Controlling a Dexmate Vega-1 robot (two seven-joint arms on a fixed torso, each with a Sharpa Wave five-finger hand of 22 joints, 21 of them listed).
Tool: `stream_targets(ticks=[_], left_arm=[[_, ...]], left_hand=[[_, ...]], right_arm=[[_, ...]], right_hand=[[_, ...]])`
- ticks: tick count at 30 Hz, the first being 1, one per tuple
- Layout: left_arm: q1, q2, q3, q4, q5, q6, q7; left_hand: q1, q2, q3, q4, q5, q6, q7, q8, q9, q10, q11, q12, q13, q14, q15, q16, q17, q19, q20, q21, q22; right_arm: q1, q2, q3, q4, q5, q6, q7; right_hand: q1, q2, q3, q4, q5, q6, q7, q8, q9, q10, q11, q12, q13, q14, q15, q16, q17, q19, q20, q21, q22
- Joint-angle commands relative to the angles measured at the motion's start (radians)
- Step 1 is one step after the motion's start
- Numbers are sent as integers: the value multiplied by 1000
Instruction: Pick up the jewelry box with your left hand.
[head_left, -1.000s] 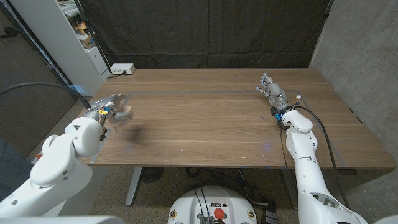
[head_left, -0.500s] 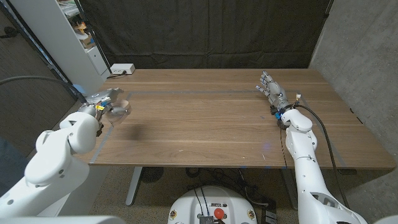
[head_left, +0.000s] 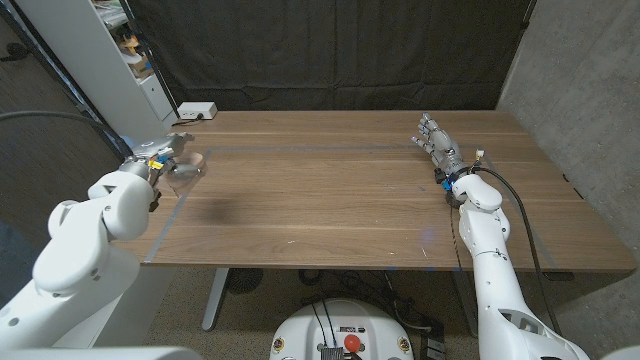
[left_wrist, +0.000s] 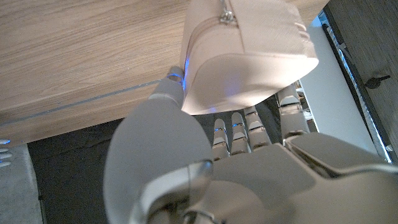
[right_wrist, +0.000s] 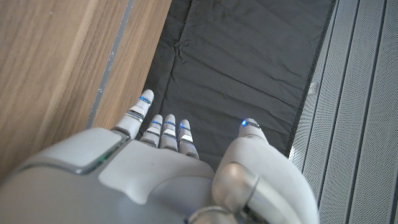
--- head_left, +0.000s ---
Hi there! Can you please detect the person's leg in jeans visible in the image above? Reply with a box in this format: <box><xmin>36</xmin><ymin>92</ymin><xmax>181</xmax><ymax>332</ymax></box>
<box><xmin>0</xmin><ymin>219</ymin><xmax>51</xmax><ymax>307</ymax></box>

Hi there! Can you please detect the black round fan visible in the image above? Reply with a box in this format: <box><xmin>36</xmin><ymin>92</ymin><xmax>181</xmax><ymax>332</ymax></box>
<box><xmin>224</xmin><ymin>268</ymin><xmax>265</xmax><ymax>295</ymax></box>

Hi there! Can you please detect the white power strip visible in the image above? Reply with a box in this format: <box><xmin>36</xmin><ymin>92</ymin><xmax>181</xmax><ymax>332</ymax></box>
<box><xmin>177</xmin><ymin>101</ymin><xmax>218</xmax><ymax>121</ymax></box>

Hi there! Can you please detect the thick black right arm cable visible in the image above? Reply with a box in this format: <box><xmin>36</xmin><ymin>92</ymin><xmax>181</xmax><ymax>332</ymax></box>
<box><xmin>469</xmin><ymin>166</ymin><xmax>564</xmax><ymax>338</ymax></box>

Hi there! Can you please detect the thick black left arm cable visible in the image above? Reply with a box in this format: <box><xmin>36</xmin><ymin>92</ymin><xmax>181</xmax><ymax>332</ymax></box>
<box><xmin>0</xmin><ymin>110</ymin><xmax>134</xmax><ymax>159</ymax></box>

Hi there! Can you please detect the yellow orange toy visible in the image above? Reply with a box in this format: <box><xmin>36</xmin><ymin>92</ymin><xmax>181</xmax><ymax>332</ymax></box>
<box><xmin>118</xmin><ymin>34</ymin><xmax>141</xmax><ymax>56</ymax></box>

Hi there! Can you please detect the black backdrop stand pole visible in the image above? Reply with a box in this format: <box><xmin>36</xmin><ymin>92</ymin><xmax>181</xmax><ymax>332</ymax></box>
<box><xmin>118</xmin><ymin>0</ymin><xmax>180</xmax><ymax>120</ymax></box>
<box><xmin>517</xmin><ymin>0</ymin><xmax>539</xmax><ymax>32</ymax></box>

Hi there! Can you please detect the thin braided right arm cable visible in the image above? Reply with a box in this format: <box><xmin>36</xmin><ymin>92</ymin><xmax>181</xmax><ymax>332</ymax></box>
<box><xmin>449</xmin><ymin>204</ymin><xmax>463</xmax><ymax>271</ymax></box>

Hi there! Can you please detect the pink zippered jewelry box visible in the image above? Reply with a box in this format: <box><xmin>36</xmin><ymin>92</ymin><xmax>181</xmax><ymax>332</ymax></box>
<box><xmin>164</xmin><ymin>149</ymin><xmax>207</xmax><ymax>191</ymax></box>

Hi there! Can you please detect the black door handle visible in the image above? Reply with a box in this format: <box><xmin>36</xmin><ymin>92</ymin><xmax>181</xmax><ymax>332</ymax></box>
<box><xmin>0</xmin><ymin>42</ymin><xmax>31</xmax><ymax>64</ymax></box>

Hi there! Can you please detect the cardboard box on shelf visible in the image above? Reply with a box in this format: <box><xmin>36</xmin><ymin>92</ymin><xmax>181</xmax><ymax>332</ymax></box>
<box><xmin>127</xmin><ymin>54</ymin><xmax>154</xmax><ymax>79</ymax></box>

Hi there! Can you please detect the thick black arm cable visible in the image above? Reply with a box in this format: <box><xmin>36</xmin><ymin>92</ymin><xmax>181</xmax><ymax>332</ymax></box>
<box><xmin>469</xmin><ymin>166</ymin><xmax>564</xmax><ymax>338</ymax></box>
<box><xmin>0</xmin><ymin>110</ymin><xmax>134</xmax><ymax>159</ymax></box>

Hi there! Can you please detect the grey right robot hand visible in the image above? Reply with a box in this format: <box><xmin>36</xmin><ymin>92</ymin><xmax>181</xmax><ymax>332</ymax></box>
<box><xmin>411</xmin><ymin>112</ymin><xmax>474</xmax><ymax>190</ymax></box>

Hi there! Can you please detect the black backdrop curtain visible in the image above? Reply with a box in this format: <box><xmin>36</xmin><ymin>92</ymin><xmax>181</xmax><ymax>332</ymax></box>
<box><xmin>124</xmin><ymin>0</ymin><xmax>534</xmax><ymax>112</ymax></box>

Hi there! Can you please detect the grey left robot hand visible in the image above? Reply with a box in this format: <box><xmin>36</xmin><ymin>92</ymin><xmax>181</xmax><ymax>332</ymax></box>
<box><xmin>119</xmin><ymin>132</ymin><xmax>202</xmax><ymax>184</ymax></box>

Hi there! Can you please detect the grey metal table leg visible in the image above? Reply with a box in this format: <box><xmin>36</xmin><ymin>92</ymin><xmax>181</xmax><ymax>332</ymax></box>
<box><xmin>201</xmin><ymin>268</ymin><xmax>230</xmax><ymax>332</ymax></box>
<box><xmin>452</xmin><ymin>271</ymin><xmax>484</xmax><ymax>339</ymax></box>

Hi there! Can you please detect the white shelf cabinet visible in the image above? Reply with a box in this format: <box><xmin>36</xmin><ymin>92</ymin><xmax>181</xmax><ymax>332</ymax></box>
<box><xmin>14</xmin><ymin>0</ymin><xmax>179</xmax><ymax>156</ymax></box>

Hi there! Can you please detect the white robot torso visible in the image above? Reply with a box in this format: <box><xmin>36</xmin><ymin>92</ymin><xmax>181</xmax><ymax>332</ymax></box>
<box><xmin>269</xmin><ymin>298</ymin><xmax>415</xmax><ymax>360</ymax></box>

